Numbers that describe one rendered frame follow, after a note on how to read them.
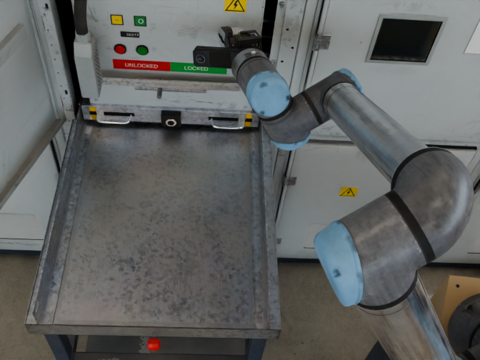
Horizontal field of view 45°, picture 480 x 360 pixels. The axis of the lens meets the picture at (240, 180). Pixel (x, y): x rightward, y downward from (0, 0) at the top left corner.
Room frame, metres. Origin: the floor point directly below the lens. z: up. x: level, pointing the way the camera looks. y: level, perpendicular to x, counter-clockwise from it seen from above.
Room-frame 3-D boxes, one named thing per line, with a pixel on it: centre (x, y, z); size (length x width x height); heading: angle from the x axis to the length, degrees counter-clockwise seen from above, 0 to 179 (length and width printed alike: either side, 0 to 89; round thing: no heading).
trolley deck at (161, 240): (0.90, 0.20, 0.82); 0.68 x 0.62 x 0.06; 6
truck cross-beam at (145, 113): (1.24, 0.23, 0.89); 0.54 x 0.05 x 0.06; 96
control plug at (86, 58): (1.14, 0.43, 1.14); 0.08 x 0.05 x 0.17; 6
